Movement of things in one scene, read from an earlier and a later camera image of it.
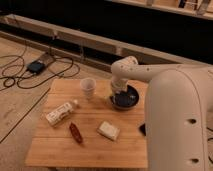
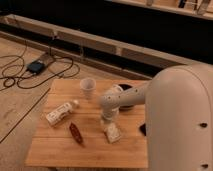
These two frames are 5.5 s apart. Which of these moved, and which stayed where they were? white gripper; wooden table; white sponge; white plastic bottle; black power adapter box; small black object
Moved: white gripper; white sponge
Stayed: wooden table; small black object; black power adapter box; white plastic bottle
